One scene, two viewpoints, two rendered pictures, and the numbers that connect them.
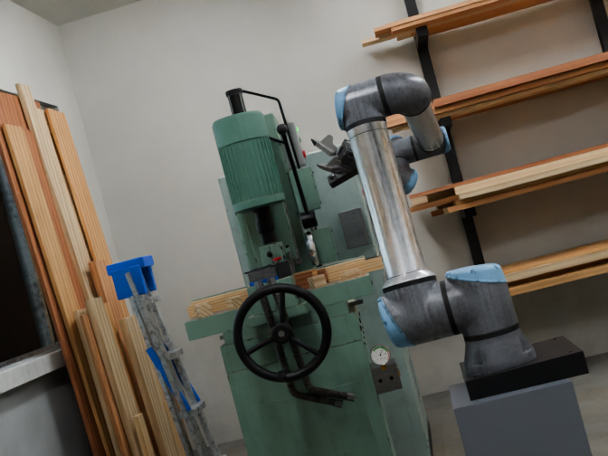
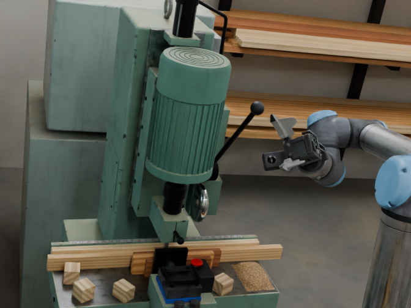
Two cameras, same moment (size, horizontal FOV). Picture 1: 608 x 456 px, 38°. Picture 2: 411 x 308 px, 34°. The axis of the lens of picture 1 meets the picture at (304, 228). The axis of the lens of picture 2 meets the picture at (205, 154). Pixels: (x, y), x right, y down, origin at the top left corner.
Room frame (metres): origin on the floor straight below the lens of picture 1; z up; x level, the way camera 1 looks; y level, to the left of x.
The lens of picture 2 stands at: (1.48, 0.74, 1.96)
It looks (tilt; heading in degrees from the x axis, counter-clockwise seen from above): 24 degrees down; 335
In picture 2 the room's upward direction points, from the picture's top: 10 degrees clockwise
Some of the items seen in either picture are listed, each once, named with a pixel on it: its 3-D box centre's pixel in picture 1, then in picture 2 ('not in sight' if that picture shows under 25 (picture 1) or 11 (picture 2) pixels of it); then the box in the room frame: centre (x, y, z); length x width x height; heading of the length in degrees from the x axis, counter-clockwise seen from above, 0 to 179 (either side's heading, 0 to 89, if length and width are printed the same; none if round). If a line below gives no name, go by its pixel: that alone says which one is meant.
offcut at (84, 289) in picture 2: (204, 310); (84, 290); (2.81, 0.37, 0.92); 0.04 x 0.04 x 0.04; 23
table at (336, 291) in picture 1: (280, 306); (169, 296); (2.81, 0.14, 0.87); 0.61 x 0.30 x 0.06; 87
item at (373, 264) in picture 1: (287, 287); (171, 256); (2.92, 0.10, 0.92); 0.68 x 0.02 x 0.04; 87
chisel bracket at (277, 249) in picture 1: (274, 256); (168, 220); (2.94, 0.12, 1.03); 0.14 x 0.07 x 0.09; 177
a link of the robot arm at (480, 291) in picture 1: (478, 298); not in sight; (2.36, -0.40, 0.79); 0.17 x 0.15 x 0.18; 78
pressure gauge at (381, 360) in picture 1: (380, 356); not in sight; (2.70, -0.13, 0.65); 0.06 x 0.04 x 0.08; 87
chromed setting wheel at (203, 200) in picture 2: (311, 248); (198, 201); (3.04, -0.01, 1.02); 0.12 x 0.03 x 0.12; 177
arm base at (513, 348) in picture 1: (495, 346); not in sight; (2.36, -0.41, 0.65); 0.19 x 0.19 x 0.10
